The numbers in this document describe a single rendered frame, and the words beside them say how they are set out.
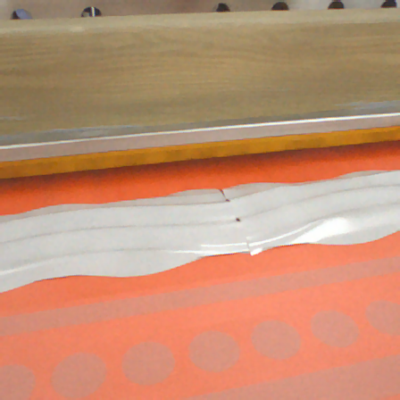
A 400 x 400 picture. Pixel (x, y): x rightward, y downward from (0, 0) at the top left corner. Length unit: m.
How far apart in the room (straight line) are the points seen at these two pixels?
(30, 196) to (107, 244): 0.08
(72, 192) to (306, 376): 0.19
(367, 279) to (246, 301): 0.07
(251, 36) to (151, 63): 0.06
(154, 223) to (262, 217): 0.06
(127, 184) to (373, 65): 0.19
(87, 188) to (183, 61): 0.11
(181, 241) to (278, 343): 0.08
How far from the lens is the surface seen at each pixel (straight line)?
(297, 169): 0.36
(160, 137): 0.31
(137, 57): 0.30
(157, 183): 0.33
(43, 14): 0.53
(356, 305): 0.25
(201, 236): 0.27
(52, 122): 0.31
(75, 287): 0.26
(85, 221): 0.29
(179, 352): 0.22
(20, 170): 0.34
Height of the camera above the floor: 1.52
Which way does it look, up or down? 64 degrees down
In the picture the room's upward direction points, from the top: 19 degrees clockwise
